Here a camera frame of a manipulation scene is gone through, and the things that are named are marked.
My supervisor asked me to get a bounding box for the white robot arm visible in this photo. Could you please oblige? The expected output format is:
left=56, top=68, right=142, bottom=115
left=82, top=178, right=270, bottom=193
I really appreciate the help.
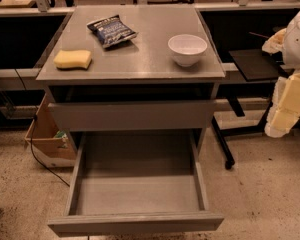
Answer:
left=262, top=11, right=300, bottom=138

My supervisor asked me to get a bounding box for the blue chip bag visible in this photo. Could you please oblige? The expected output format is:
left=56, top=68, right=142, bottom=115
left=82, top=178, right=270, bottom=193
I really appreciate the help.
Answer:
left=87, top=15, right=138, bottom=48

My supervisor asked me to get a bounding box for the grey drawer cabinet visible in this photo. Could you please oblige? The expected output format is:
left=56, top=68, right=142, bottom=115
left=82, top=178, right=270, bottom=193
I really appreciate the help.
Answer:
left=37, top=5, right=225, bottom=149

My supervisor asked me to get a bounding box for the yellow sponge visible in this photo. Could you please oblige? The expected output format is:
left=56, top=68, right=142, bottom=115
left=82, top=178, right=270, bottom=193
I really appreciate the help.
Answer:
left=53, top=50, right=92, bottom=69

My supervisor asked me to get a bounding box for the black power cable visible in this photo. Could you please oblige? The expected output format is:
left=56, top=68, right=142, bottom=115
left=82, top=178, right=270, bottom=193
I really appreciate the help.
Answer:
left=14, top=68, right=71, bottom=188

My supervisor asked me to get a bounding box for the cardboard box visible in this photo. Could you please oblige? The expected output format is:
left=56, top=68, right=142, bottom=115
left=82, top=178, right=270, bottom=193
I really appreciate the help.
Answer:
left=25, top=97, right=76, bottom=168

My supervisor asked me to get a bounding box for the grey drawer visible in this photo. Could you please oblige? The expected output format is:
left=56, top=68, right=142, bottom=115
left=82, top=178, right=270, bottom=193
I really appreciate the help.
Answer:
left=48, top=130, right=224, bottom=237
left=48, top=100, right=215, bottom=132

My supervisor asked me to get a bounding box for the grey top drawer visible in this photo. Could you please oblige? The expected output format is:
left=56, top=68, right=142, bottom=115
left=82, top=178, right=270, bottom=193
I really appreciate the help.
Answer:
left=48, top=100, right=215, bottom=132

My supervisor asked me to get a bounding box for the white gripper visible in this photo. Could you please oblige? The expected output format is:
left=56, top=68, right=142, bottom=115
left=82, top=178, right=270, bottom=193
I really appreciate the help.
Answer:
left=262, top=28, right=300, bottom=138

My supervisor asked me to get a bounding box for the white bowl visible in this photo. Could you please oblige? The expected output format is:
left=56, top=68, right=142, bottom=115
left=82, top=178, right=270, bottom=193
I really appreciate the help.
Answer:
left=168, top=34, right=208, bottom=67

